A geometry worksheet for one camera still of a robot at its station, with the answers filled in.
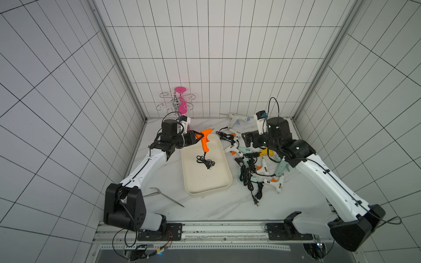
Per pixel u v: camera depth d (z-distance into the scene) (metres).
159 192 0.85
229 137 1.07
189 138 0.71
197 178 0.88
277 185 0.85
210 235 0.73
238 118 1.17
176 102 0.90
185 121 0.75
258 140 0.63
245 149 0.98
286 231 0.66
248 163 0.93
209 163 0.83
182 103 0.92
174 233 0.73
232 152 0.98
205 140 0.81
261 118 0.61
